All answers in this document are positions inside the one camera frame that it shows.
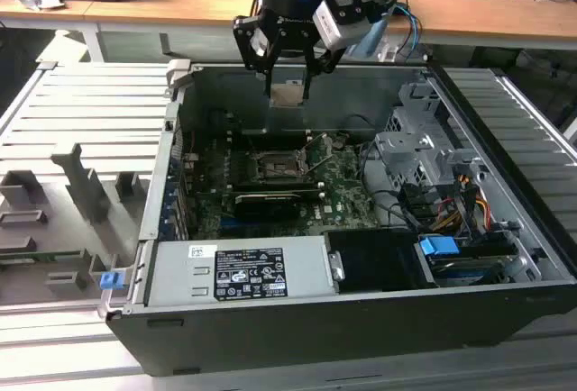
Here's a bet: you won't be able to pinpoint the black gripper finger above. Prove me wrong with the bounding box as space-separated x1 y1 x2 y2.
302 46 348 100
233 8 283 97

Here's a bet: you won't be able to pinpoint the silver CPU plate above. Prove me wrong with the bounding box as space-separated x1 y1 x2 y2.
269 83 306 108

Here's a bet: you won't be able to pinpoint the metal socket cover frame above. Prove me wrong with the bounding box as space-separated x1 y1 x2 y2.
298 132 337 175

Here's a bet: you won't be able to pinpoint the thin metal locking lever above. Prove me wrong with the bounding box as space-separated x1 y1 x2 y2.
244 132 262 160

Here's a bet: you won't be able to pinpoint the black CPU socket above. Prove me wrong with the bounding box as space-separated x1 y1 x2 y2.
251 150 313 184

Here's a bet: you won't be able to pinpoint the black RAM slot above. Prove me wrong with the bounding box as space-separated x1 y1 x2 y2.
232 186 326 201
234 177 326 191

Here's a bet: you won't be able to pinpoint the silver metal drive cage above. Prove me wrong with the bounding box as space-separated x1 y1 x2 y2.
373 82 488 194

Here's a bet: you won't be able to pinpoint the green motherboard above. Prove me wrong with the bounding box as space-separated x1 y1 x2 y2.
179 132 384 239

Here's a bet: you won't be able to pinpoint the black graphics card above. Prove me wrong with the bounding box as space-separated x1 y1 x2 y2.
233 191 302 223

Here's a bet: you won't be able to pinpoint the wooden desk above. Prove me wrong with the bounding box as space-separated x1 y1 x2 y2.
0 0 114 32
83 0 577 50

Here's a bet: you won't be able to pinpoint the black fan shroud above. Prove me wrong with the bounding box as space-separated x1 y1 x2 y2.
324 228 435 294

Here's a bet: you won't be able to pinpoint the white barcode sticker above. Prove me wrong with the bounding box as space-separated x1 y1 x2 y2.
188 242 219 259

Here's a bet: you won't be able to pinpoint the grey parts rack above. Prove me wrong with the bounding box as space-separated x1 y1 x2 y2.
0 141 151 307

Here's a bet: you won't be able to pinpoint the blue disk carrier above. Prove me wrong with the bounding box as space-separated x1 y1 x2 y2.
417 236 459 257

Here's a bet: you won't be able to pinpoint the black specification label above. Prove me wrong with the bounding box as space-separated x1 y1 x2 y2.
214 248 288 302

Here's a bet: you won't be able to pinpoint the grey power supply unit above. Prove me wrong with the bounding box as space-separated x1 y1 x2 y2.
144 235 340 309

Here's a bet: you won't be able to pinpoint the hard disk drive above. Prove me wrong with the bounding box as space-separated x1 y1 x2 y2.
426 246 520 285

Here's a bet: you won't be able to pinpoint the blue case latch clip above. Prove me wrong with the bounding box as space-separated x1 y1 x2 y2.
99 272 124 292

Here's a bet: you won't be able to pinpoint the black open PC case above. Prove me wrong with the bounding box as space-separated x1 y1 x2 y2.
104 59 577 378

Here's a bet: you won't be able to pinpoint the green RAM stick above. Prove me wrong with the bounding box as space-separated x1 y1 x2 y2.
0 250 85 263

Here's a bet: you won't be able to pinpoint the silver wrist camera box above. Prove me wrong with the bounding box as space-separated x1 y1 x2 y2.
312 1 376 49

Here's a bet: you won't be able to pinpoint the blue cable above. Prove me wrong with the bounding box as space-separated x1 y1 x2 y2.
391 2 423 55

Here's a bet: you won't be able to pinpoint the yellow and red wires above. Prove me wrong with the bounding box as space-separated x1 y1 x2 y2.
432 174 492 232

